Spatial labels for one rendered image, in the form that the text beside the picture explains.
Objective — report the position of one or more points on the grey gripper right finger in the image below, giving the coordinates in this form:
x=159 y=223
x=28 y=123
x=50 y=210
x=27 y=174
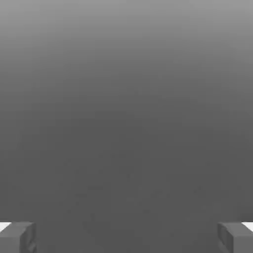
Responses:
x=237 y=238

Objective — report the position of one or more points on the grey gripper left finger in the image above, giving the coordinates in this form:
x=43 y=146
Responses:
x=15 y=237

